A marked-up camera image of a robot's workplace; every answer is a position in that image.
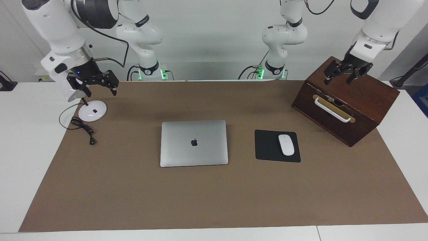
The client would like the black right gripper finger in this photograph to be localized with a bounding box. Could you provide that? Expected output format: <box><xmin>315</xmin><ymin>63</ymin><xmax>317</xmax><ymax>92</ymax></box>
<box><xmin>67</xmin><ymin>74</ymin><xmax>92</xmax><ymax>98</ymax></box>
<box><xmin>100</xmin><ymin>70</ymin><xmax>119</xmax><ymax>96</ymax></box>

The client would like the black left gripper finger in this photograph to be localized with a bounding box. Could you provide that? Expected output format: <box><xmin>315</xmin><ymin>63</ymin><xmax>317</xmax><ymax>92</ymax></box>
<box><xmin>346</xmin><ymin>65</ymin><xmax>373</xmax><ymax>84</ymax></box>
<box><xmin>323</xmin><ymin>61</ymin><xmax>345</xmax><ymax>85</ymax></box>

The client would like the silver grey laptop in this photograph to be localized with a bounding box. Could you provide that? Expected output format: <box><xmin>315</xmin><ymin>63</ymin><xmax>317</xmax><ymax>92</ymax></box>
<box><xmin>160</xmin><ymin>120</ymin><xmax>229</xmax><ymax>168</ymax></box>

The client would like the dark brown wooden box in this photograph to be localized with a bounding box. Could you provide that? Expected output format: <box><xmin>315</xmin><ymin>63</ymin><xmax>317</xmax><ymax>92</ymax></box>
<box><xmin>291</xmin><ymin>56</ymin><xmax>400</xmax><ymax>148</ymax></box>

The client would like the white desk lamp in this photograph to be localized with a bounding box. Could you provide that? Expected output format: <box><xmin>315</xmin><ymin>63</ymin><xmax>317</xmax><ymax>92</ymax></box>
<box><xmin>64</xmin><ymin>75</ymin><xmax>108</xmax><ymax>122</ymax></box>

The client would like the black tripod leg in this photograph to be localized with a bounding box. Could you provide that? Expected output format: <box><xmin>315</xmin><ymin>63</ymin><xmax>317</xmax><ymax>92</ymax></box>
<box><xmin>390</xmin><ymin>53</ymin><xmax>428</xmax><ymax>89</ymax></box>

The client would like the blue object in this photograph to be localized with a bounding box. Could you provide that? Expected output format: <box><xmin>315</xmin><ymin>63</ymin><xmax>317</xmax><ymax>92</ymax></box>
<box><xmin>411</xmin><ymin>84</ymin><xmax>428</xmax><ymax>117</ymax></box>

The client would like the black stand foot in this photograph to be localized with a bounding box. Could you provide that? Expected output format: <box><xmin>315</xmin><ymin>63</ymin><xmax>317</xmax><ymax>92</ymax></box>
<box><xmin>0</xmin><ymin>71</ymin><xmax>18</xmax><ymax>91</ymax></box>

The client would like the white computer mouse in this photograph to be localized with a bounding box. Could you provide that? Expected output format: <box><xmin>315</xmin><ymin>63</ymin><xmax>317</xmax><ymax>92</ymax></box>
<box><xmin>278</xmin><ymin>134</ymin><xmax>295</xmax><ymax>156</ymax></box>

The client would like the black mouse pad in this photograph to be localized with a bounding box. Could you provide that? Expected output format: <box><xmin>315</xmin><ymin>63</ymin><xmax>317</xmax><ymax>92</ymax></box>
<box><xmin>254</xmin><ymin>130</ymin><xmax>301</xmax><ymax>163</ymax></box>

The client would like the brown table mat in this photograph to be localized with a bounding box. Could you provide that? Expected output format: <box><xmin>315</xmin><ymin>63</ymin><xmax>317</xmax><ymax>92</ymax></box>
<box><xmin>18</xmin><ymin>80</ymin><xmax>428</xmax><ymax>232</ymax></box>

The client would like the black right arm base cable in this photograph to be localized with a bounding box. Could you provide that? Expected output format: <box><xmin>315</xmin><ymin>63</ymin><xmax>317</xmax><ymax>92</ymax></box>
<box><xmin>126</xmin><ymin>65</ymin><xmax>141</xmax><ymax>81</ymax></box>

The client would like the black arm base cable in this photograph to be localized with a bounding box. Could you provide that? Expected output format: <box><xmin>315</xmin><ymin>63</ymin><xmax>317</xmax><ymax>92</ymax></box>
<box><xmin>126</xmin><ymin>65</ymin><xmax>141</xmax><ymax>81</ymax></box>
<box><xmin>238</xmin><ymin>50</ymin><xmax>270</xmax><ymax>80</ymax></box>

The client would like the white wall socket box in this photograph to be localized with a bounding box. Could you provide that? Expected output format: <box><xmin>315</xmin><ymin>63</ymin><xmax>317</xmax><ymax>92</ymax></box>
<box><xmin>35</xmin><ymin>65</ymin><xmax>55</xmax><ymax>83</ymax></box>

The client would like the black lamp power cable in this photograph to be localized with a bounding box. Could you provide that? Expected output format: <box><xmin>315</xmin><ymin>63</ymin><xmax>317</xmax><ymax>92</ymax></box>
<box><xmin>59</xmin><ymin>103</ymin><xmax>97</xmax><ymax>146</ymax></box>

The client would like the white box handle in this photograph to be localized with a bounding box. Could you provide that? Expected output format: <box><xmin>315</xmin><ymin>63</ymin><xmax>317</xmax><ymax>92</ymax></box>
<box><xmin>314</xmin><ymin>97</ymin><xmax>352</xmax><ymax>123</ymax></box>

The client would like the black left arm base cable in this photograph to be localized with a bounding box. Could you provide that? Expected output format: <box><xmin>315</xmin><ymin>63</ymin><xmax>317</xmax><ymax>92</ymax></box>
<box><xmin>238</xmin><ymin>50</ymin><xmax>270</xmax><ymax>80</ymax></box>

